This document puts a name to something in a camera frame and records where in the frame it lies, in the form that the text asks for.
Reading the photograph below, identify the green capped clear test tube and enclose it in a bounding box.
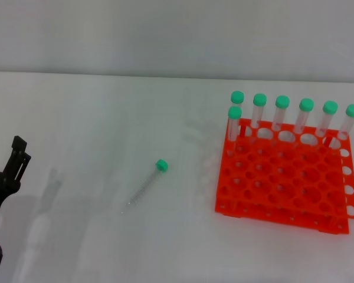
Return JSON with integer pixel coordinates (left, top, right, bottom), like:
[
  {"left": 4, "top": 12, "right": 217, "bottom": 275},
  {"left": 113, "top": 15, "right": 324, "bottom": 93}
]
[
  {"left": 335, "top": 103, "right": 354, "bottom": 148},
  {"left": 249, "top": 93, "right": 268, "bottom": 145},
  {"left": 292, "top": 97, "right": 315, "bottom": 136},
  {"left": 270, "top": 94, "right": 291, "bottom": 147},
  {"left": 227, "top": 106, "right": 243, "bottom": 157},
  {"left": 314, "top": 100, "right": 339, "bottom": 139},
  {"left": 230, "top": 90, "right": 245, "bottom": 130}
]

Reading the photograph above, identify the orange plastic test tube rack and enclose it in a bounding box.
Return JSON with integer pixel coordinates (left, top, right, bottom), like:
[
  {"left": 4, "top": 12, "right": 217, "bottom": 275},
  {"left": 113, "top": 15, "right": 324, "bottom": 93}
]
[{"left": 214, "top": 117, "right": 354, "bottom": 236}]

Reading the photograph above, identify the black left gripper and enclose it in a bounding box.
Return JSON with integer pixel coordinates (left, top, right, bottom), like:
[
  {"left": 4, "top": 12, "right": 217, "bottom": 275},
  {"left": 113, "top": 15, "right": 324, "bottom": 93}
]
[{"left": 0, "top": 135, "right": 32, "bottom": 210}]

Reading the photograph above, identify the green capped graduated test tube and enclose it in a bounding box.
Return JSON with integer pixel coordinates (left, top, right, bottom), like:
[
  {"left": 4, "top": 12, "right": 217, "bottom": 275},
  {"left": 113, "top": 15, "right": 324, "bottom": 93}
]
[{"left": 122, "top": 159, "right": 170, "bottom": 214}]

